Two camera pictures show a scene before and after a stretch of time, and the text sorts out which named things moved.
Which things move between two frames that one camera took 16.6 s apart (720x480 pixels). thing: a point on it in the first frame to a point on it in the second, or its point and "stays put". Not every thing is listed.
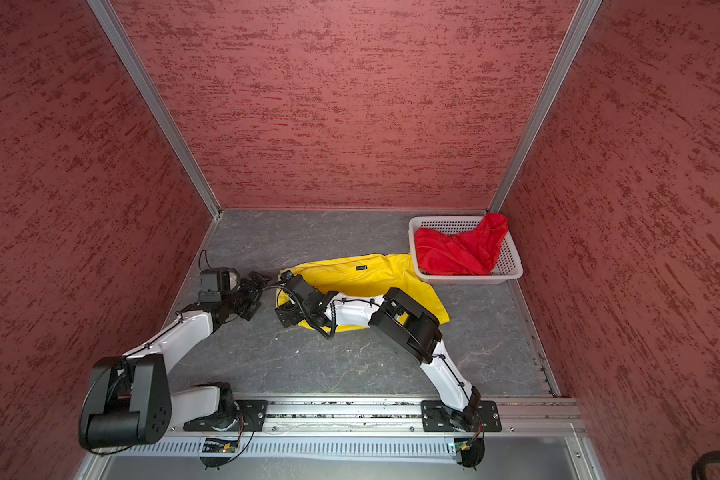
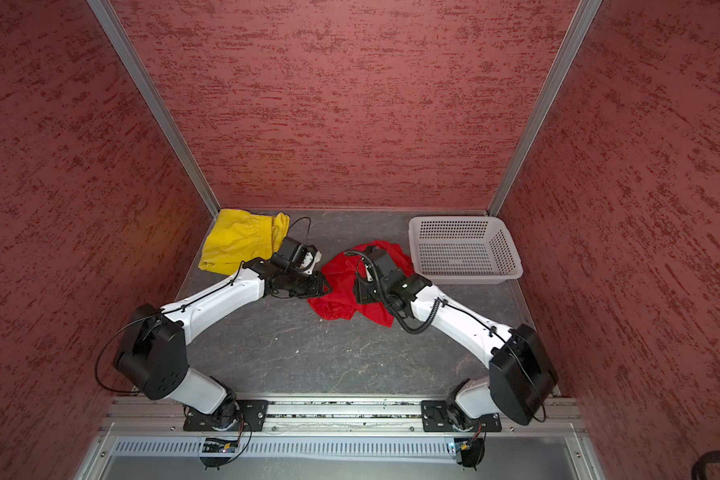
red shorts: [467, 252] to [339, 273]
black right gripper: [289, 306] to [363, 289]
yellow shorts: [368, 275] to [239, 237]
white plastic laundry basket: [507, 265] stays put
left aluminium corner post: [136, 70] stays put
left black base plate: [241, 415] stays put
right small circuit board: [469, 451] stays put
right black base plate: [435, 416] stays put
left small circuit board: [217, 445] stays put
